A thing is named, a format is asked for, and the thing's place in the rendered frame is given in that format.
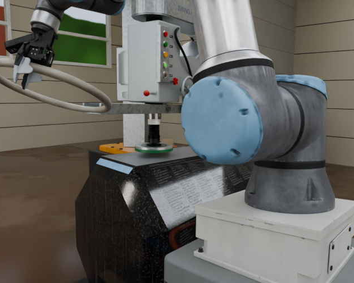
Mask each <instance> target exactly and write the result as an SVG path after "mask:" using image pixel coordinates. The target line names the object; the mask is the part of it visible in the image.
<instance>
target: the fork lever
mask: <svg viewBox="0 0 354 283"><path fill-rule="evenodd" d="M83 106H88V107H101V106H104V104H103V103H83ZM181 107H182V105H177V104H131V103H112V108H111V109H110V110H109V111H108V112H105V113H93V112H83V113H92V114H100V115H114V114H150V113H181Z"/></svg>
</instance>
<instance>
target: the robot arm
mask: <svg viewBox="0 0 354 283"><path fill-rule="evenodd" d="M189 1H190V8H191V12H192V18H193V25H194V31H195V35H196V41H197V47H198V54H199V60H200V64H201V65H200V67H199V69H198V70H197V71H196V73H195V74H194V75H193V86H192V87H191V88H190V89H189V93H188V94H187V95H185V98H184V100H183V104H182V107H181V126H182V128H183V129H184V132H185V133H184V136H185V139H186V141H187V143H188V144H189V146H190V147H191V149H192V150H193V151H194V152H195V153H196V154H197V155H198V156H200V157H201V158H202V159H204V160H206V161H208V162H211V163H215V164H227V165H239V164H243V163H246V162H253V161H254V167H253V171H252V174H251V177H250V179H249V182H248V184H247V187H246V189H245V193H244V201H245V203H246V204H247V205H249V206H251V207H254V208H257V209H261V210H264V211H270V212H278V213H289V214H316V213H324V212H329V211H331V210H333V209H334V208H335V195H334V193H333V189H332V187H331V184H330V182H329V179H328V176H327V174H326V170H325V158H326V103H327V100H328V97H327V94H326V85H325V83H324V81H323V80H321V79H319V78H318V77H313V76H307V75H275V70H274V65H273V61H272V60H271V59H270V58H268V57H266V56H264V55H263V54H261V53H260V51H259V49H258V43H257V38H256V32H255V26H254V23H253V17H252V11H251V6H250V2H249V0H189ZM72 6H74V7H79V8H83V9H86V10H91V11H96V12H100V13H104V14H106V15H112V16H116V15H119V14H120V13H121V12H122V11H123V8H124V7H125V0H38V1H37V5H36V6H35V10H34V12H33V15H32V17H31V20H30V25H31V26H32V27H31V30H32V32H33V33H32V34H28V35H25V36H21V37H19V38H16V39H12V40H9V41H6V42H4V47H5V49H6V50H7V51H8V52H9V53H10V54H14V53H17V55H16V58H15V63H14V68H13V82H14V83H16V82H17V80H18V78H19V75H20V74H24V75H23V80H22V83H21V85H22V89H23V90H25V89H26V88H27V86H28V85H29V83H34V82H40V81H41V80H42V77H41V76H40V75H39V74H38V73H36V72H33V68H32V67H31V66H29V63H30V62H32V63H37V64H40V65H43V66H47V67H51V66H52V63H53V60H54V57H55V53H54V50H53V49H52V47H53V44H54V41H55V39H56V40H57V39H58V35H57V32H58V28H59V26H60V23H61V20H62V17H63V14H64V12H65V10H67V9H68V8H70V7H72ZM50 51H51V52H50ZM52 57H53V58H52ZM51 59H52V62H51ZM50 62H51V64H50Z"/></svg>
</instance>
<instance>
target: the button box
mask: <svg viewBox="0 0 354 283"><path fill-rule="evenodd" d="M165 30H166V31H167V33H168V35H167V38H165V37H164V35H163V33H164V31H165ZM164 41H167V48H164V45H163V43H164ZM164 51H166V52H167V58H164V56H163V53H164ZM169 55H170V28H169V27H167V26H163V25H157V26H156V82H157V83H169ZM164 61H166V62H167V68H164V67H163V62H164ZM164 71H166V72H167V78H164V77H163V73H164Z"/></svg>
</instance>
